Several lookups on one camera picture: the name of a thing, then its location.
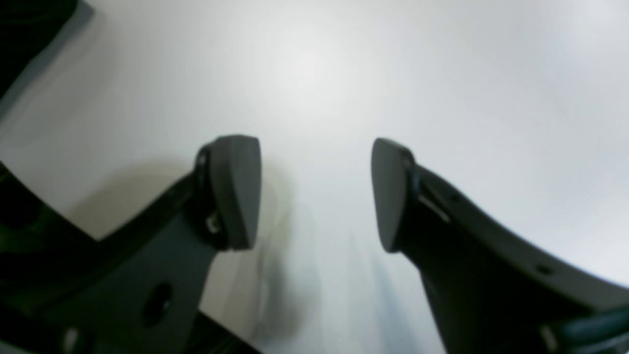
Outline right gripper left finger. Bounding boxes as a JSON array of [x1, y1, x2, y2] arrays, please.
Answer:
[[1, 135, 261, 354]]

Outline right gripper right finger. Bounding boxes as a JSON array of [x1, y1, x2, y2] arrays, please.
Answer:
[[371, 138, 629, 354]]

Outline black t-shirt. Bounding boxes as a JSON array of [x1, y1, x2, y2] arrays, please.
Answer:
[[0, 0, 78, 96]]

